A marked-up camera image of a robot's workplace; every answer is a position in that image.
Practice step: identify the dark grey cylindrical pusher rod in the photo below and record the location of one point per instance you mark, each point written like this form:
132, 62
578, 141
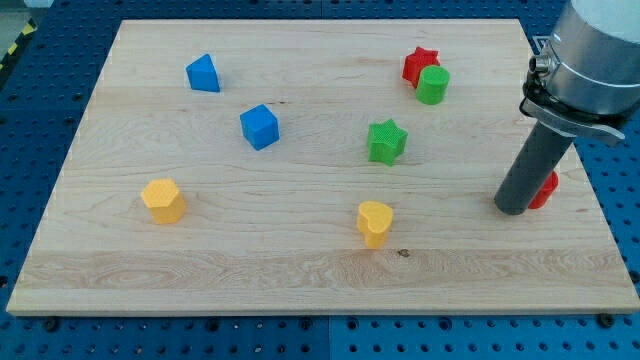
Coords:
538, 157

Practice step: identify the red circle block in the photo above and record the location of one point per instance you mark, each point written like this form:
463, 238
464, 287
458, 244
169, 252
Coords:
545, 192

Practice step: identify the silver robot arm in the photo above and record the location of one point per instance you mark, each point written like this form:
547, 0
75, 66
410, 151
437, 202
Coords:
584, 82

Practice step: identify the red star block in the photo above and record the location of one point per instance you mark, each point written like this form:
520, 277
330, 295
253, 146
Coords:
416, 61

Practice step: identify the green star block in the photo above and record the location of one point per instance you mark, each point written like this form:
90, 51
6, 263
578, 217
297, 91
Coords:
385, 141

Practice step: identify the green cylinder block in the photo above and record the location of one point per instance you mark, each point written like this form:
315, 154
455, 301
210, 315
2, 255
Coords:
432, 84

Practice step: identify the yellow heart block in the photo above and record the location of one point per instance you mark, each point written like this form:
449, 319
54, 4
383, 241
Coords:
374, 220

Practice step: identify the light wooden board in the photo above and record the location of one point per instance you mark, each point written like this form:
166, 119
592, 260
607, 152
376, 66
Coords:
273, 232

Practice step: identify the blue cube block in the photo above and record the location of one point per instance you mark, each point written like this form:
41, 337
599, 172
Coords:
260, 127

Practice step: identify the blue triangle block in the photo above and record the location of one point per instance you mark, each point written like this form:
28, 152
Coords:
202, 75

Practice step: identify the yellow hexagon block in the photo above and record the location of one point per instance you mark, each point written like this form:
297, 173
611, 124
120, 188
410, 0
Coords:
164, 200

